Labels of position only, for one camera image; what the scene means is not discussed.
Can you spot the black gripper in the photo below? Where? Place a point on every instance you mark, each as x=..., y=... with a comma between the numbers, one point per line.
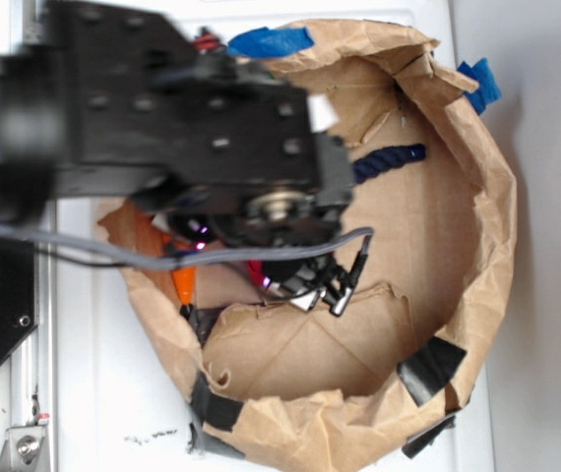
x=253, y=191

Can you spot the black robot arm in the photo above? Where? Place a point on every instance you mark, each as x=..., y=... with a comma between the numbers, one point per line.
x=115, y=102

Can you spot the orange toy carrot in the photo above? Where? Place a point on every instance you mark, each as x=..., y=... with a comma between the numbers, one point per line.
x=184, y=279

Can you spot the crumpled red paper ball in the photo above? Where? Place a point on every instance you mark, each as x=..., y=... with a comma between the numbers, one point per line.
x=255, y=269

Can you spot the blue tape strip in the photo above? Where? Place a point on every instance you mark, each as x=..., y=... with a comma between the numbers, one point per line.
x=488, y=91
x=265, y=43

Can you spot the brown paper bag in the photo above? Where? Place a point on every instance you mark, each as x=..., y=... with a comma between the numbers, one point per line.
x=309, y=391

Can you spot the aluminium frame rail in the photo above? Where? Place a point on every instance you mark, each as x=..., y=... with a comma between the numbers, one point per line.
x=31, y=441

